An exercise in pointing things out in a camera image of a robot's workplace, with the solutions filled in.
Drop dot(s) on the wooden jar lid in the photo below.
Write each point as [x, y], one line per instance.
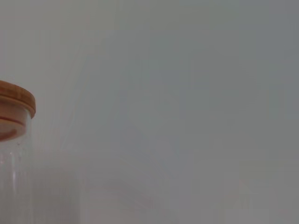
[16, 98]

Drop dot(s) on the glass water dispenser jar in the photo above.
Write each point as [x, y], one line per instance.
[14, 175]

